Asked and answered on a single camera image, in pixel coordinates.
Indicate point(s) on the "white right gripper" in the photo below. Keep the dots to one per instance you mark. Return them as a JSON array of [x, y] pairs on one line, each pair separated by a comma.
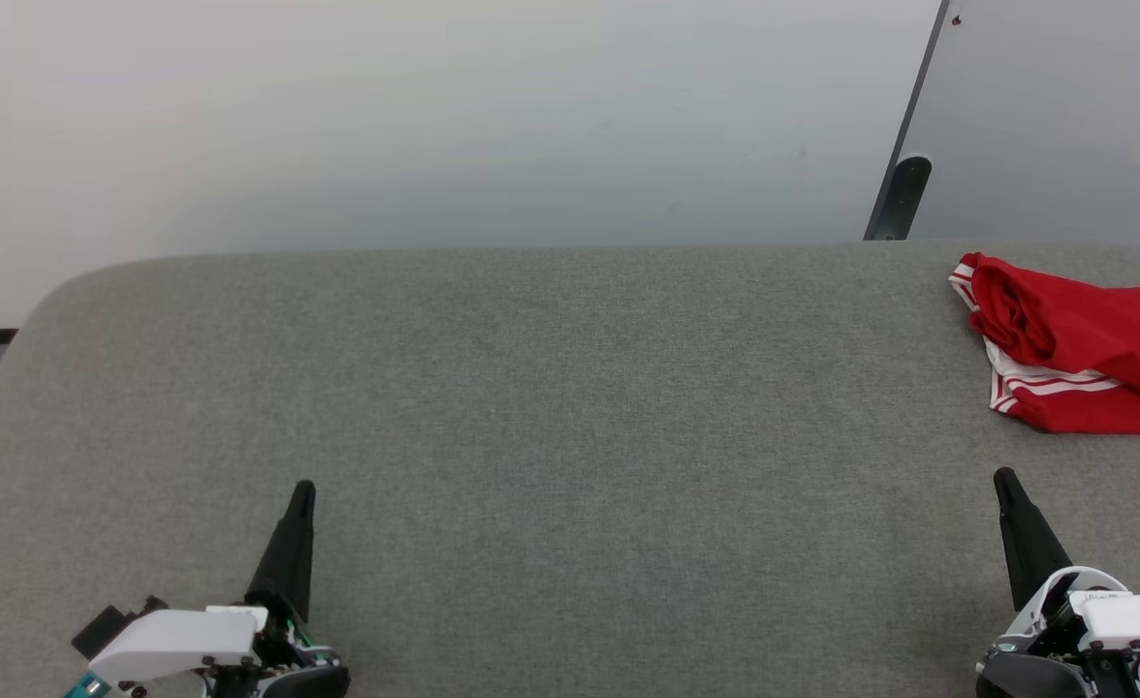
[[1123, 620]]

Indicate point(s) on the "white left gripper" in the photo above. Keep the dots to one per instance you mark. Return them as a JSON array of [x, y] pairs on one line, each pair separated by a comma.
[[182, 640]]

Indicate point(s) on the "red white basketball jersey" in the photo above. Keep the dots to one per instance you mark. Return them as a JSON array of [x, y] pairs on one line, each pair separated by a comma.
[[1103, 339]]

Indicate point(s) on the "dark door edge strip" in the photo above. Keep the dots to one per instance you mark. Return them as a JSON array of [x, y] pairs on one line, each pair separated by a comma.
[[919, 87]]

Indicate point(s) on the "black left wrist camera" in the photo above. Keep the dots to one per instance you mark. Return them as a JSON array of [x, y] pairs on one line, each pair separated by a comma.
[[110, 625]]

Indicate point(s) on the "teal left camera connector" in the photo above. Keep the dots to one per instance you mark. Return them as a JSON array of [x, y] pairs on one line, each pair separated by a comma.
[[85, 688]]

